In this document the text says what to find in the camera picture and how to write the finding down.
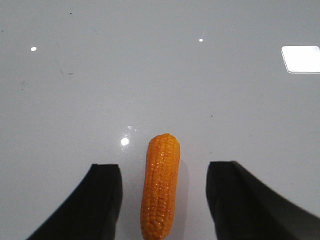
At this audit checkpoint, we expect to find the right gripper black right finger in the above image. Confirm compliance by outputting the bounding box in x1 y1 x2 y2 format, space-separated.
205 161 320 240

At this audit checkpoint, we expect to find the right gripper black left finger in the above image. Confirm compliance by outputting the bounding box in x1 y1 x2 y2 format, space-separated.
29 164 123 240

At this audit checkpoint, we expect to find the orange plastic corn cob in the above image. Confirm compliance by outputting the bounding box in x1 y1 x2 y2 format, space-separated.
140 133 181 240

